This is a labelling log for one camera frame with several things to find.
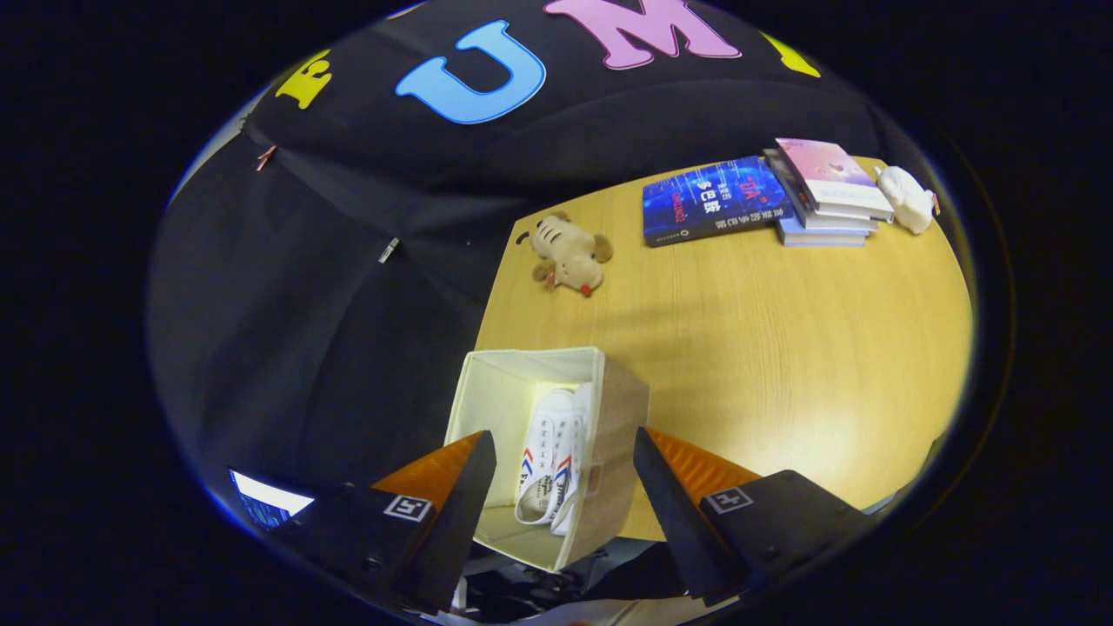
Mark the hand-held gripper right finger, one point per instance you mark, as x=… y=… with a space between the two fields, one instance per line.
x=674 y=530

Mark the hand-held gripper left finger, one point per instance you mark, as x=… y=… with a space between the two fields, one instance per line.
x=461 y=530

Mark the beige fabric storage box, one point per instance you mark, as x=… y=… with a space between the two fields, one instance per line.
x=622 y=435

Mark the lit computer monitor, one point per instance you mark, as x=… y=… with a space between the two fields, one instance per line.
x=269 y=500

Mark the black backdrop cloth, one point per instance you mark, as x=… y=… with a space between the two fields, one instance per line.
x=348 y=330

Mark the silver clip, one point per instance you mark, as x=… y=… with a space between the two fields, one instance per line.
x=389 y=250

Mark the brown plush toy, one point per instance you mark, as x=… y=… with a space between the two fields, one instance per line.
x=569 y=252

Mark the dark blue book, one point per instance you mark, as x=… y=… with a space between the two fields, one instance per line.
x=713 y=200

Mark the grey cover book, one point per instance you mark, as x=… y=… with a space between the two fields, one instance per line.
x=835 y=223

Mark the pink cover book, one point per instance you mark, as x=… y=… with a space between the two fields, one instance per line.
x=826 y=169

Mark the white plush toy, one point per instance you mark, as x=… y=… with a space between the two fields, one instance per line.
x=909 y=200

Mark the red clip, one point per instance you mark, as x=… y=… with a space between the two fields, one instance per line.
x=265 y=157

